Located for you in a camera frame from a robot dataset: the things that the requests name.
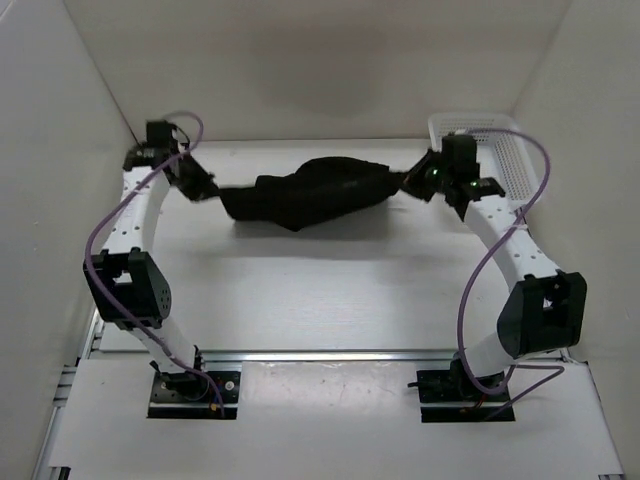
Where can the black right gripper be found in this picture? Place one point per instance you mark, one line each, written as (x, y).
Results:
(411, 182)

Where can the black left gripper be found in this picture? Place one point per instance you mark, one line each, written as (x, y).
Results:
(204, 188)

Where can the black shorts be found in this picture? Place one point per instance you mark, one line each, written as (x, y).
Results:
(320, 190)

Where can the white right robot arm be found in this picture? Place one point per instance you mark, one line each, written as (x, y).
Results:
(545, 307)

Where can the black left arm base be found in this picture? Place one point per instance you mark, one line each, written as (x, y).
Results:
(195, 400)

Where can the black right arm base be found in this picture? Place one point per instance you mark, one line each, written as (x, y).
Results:
(443, 401)

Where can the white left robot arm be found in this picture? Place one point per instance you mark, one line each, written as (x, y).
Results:
(128, 287)

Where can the white perforated plastic basket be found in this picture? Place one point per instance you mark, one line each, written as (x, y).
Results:
(502, 156)

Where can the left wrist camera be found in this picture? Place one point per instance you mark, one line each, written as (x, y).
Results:
(160, 134)

